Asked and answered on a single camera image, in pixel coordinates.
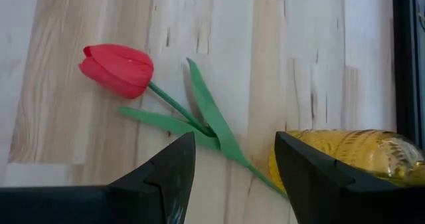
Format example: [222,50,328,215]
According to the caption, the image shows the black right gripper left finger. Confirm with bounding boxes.
[0,132,197,224]

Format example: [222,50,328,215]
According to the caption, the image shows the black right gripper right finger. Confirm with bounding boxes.
[274,130,425,224]

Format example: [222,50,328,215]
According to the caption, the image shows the amber yellow glass vase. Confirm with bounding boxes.
[268,129,425,193]

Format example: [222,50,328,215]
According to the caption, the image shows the red artificial tulip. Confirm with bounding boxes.
[78,43,289,199]

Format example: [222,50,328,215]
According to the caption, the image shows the black table edge frame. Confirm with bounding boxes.
[392,0,419,145]

